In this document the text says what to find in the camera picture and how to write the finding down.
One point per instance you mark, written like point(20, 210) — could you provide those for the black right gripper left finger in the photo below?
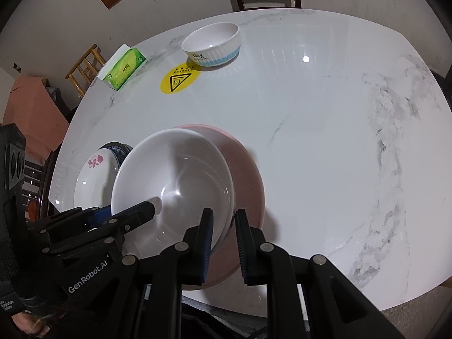
point(187, 261)

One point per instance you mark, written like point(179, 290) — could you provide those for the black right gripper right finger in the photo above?
point(262, 262)

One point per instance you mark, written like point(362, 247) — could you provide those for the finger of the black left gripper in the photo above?
point(134, 215)

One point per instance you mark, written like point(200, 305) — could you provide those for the large blue floral plate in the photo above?
point(119, 150)

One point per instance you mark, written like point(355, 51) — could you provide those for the white pink ribbed bowl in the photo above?
point(181, 173)

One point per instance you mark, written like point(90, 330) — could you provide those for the white bowl with blue band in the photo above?
point(213, 45)

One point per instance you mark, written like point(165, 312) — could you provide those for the person's left hand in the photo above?
point(31, 324)

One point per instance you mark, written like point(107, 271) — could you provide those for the white plate with pink flowers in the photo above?
point(94, 185)

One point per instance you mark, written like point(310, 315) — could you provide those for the dark wooden rack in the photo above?
point(36, 188)

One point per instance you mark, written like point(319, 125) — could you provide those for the pink cloth covered furniture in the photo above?
point(31, 108)

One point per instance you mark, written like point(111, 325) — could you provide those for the bamboo chair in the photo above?
point(85, 70)

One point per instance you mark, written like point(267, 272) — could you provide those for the yellow hot warning sticker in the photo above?
point(180, 78)

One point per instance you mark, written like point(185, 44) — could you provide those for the green tissue box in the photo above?
point(119, 68)

